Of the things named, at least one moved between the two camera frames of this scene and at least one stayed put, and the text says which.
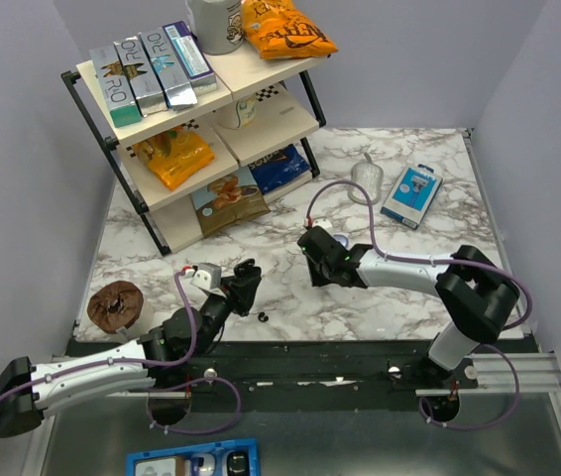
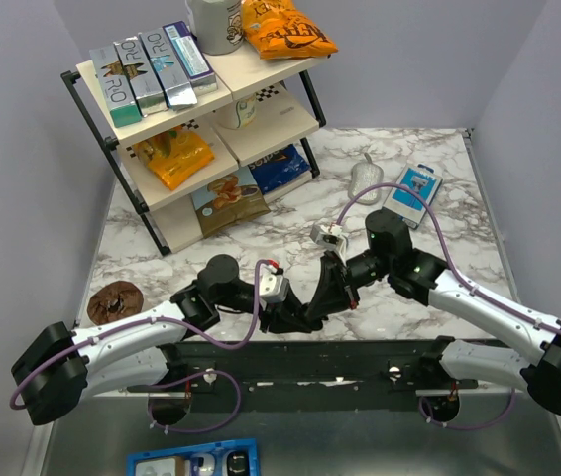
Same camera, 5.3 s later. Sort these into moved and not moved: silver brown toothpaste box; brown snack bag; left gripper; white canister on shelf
Moved: left gripper
Not moved: brown snack bag; silver brown toothpaste box; white canister on shelf
